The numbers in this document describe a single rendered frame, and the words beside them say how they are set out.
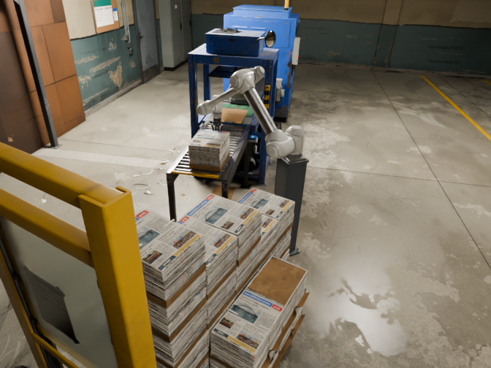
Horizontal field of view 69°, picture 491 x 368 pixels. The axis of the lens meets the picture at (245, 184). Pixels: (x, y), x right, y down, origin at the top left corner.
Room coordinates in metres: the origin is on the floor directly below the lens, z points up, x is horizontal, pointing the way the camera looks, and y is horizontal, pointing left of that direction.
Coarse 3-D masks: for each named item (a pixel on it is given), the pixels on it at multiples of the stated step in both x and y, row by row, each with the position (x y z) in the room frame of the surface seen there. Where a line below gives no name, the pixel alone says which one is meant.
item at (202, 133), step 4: (200, 132) 3.11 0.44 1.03; (204, 132) 3.11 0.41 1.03; (208, 132) 3.11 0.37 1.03; (212, 132) 3.12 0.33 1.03; (216, 132) 3.12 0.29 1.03; (220, 132) 3.12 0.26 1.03; (224, 132) 3.13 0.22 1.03; (228, 132) 3.13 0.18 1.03; (200, 136) 3.02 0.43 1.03; (204, 136) 3.03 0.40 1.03; (208, 136) 3.03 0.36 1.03; (212, 136) 3.03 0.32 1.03; (216, 136) 3.04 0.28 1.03; (220, 136) 3.04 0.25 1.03; (224, 136) 3.04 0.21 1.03; (228, 136) 3.09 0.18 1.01; (228, 140) 3.07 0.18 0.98; (228, 144) 3.07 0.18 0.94; (228, 148) 3.06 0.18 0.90; (228, 152) 3.08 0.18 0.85
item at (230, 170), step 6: (246, 126) 3.90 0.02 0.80; (246, 132) 3.72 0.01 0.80; (246, 138) 3.62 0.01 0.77; (240, 144) 3.40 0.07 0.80; (246, 144) 3.64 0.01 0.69; (240, 150) 3.27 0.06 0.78; (234, 156) 3.10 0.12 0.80; (240, 156) 3.29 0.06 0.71; (234, 162) 2.97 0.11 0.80; (228, 168) 2.85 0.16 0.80; (234, 168) 2.94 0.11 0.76; (228, 174) 2.74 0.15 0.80; (234, 174) 2.95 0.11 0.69; (222, 180) 2.65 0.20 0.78; (228, 180) 2.68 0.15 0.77; (222, 186) 2.65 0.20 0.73; (228, 186) 2.69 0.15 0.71
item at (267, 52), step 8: (200, 48) 4.42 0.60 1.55; (264, 48) 4.61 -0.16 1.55; (200, 56) 4.07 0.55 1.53; (208, 56) 4.06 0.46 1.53; (216, 56) 4.04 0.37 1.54; (224, 56) 4.03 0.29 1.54; (232, 56) 4.02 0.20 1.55; (240, 56) 4.04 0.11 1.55; (248, 56) 4.06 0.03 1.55; (256, 56) 4.10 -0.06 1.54; (264, 56) 4.12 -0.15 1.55; (272, 56) 4.12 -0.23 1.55; (216, 64) 4.04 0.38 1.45; (224, 64) 4.03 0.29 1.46; (232, 64) 4.02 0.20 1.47; (240, 64) 4.00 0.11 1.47; (248, 64) 3.99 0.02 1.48; (256, 64) 3.98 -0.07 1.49; (264, 64) 3.96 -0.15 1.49
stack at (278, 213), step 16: (256, 192) 2.41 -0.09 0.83; (256, 208) 2.18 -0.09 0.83; (272, 208) 2.19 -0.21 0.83; (288, 208) 2.20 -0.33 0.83; (272, 224) 2.00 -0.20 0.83; (288, 224) 2.22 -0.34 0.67; (272, 240) 1.97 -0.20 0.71; (288, 240) 2.26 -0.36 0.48; (256, 256) 1.76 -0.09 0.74; (288, 256) 2.28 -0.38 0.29; (240, 272) 1.58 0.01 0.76; (256, 272) 1.80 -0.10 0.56; (224, 288) 1.44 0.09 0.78; (208, 304) 1.30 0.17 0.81; (208, 320) 1.30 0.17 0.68; (208, 336) 1.30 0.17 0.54
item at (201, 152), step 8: (192, 144) 2.84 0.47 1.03; (200, 144) 2.84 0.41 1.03; (208, 144) 2.84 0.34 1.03; (216, 144) 2.85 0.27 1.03; (192, 152) 2.81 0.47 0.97; (200, 152) 2.79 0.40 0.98; (208, 152) 2.79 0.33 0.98; (216, 152) 2.77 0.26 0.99; (192, 160) 2.80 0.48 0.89; (200, 160) 2.79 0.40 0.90; (208, 160) 2.78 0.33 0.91; (216, 160) 2.77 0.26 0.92
